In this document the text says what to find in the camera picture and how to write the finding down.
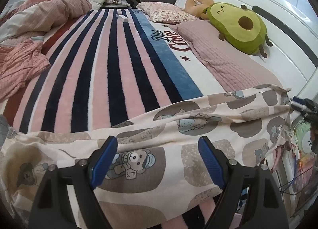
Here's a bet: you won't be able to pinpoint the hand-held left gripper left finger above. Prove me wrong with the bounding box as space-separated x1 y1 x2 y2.
27 137 118 229

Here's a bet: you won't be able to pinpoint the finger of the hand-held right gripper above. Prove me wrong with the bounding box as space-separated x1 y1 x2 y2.
291 105 316 120
291 97 318 107

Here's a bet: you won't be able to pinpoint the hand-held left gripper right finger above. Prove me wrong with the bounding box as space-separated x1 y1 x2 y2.
199 136 290 229

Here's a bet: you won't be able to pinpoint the cream bear print pants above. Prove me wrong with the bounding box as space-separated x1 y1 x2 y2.
0 83 292 229

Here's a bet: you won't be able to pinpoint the pale green printed cloth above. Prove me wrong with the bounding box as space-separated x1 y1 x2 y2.
294 120 315 162

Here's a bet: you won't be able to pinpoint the white bed headboard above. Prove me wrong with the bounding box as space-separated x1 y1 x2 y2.
174 0 318 100

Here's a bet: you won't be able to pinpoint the ribbed pink pillow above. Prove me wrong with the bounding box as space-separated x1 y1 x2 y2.
192 43 284 95

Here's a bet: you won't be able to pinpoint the striped plush blanket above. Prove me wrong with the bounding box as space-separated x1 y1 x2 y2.
0 7 225 145

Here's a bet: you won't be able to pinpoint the avocado plush toy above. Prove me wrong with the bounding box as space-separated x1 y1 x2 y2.
205 3 270 58

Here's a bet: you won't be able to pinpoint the folded grey-blue cloth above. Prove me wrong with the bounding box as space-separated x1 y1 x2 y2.
0 115 18 141

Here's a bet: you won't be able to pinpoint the pink checked cloth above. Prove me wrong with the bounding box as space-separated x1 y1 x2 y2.
0 39 51 101

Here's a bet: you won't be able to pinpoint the orange plush toy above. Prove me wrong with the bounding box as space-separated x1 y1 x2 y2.
184 0 214 19

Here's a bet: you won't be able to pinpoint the floral pillow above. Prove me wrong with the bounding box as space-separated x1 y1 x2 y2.
136 2 200 24

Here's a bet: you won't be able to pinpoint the pink grey striped duvet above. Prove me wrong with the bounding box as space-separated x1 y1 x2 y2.
0 0 92 46

